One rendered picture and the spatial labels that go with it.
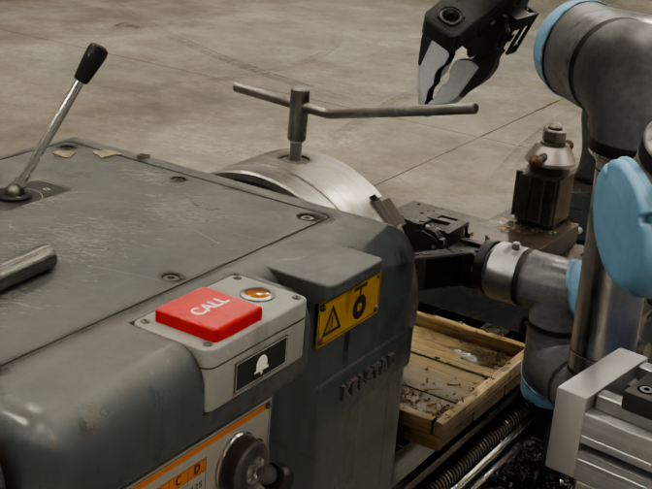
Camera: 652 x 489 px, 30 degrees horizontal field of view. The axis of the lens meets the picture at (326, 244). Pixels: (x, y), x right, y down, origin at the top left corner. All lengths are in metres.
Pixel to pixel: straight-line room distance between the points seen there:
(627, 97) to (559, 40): 0.14
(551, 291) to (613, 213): 0.50
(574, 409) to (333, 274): 0.30
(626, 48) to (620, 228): 0.37
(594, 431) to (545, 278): 0.36
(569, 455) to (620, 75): 0.40
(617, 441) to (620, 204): 0.28
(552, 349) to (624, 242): 0.55
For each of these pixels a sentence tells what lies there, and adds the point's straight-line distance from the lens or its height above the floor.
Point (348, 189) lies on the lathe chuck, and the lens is 1.39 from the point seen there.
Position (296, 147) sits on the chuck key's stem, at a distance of 1.41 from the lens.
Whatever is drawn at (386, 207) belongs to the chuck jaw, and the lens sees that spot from 1.45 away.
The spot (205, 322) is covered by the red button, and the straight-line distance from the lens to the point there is 0.91.
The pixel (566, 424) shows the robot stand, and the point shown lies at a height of 1.08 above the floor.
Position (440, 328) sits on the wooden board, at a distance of 1.85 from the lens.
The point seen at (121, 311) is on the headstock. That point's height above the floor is 1.26.
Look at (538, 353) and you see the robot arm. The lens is 1.55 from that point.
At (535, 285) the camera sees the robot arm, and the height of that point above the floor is 1.09.
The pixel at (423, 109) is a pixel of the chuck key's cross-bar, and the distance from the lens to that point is 1.29.
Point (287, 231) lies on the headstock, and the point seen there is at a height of 1.26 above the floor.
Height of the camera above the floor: 1.65
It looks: 21 degrees down
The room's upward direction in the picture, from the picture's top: 5 degrees clockwise
